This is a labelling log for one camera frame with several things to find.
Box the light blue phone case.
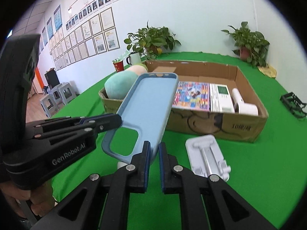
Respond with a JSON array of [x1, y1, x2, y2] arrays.
[[102, 73, 178, 163]]

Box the white handheld device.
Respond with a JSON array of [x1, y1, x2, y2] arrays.
[[232, 88, 259, 116]]

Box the white green medicine box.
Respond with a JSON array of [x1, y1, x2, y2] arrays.
[[209, 83, 235, 113]]

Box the colourful board game box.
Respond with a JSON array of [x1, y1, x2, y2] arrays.
[[172, 81, 210, 112]]

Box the person left hand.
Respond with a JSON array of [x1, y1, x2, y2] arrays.
[[1, 180, 55, 218]]

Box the grey plastic stools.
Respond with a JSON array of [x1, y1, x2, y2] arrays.
[[40, 82, 77, 118]]

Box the small white paper scrap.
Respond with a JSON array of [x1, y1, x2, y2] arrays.
[[117, 161, 128, 170]]

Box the white folding phone stand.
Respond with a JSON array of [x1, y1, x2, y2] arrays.
[[185, 135, 231, 182]]

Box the pastel plush pillow toy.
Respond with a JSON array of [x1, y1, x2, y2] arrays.
[[105, 63, 148, 100]]

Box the red paper cup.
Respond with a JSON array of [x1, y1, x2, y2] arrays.
[[112, 50, 130, 72]]

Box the white enamel mug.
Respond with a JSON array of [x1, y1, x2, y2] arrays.
[[126, 52, 142, 65]]

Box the cardboard divider panel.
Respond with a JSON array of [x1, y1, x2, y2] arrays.
[[152, 66, 176, 73]]

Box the brown cardboard box tray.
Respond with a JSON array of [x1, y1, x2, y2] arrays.
[[98, 60, 269, 143]]

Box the left potted green plant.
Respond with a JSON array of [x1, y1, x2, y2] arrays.
[[124, 23, 181, 60]]

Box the potted green plant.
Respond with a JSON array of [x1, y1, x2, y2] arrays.
[[124, 23, 181, 60], [221, 21, 270, 67]]

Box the yellow paper under plant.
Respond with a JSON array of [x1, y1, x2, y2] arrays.
[[258, 64, 277, 78]]

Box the right potted green plant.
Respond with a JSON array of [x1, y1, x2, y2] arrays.
[[221, 21, 270, 67]]

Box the framed certificates on wall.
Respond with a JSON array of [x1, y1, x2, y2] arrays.
[[39, 7, 120, 73]]

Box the black folding bracket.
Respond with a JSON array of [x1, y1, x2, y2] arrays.
[[280, 92, 306, 119]]

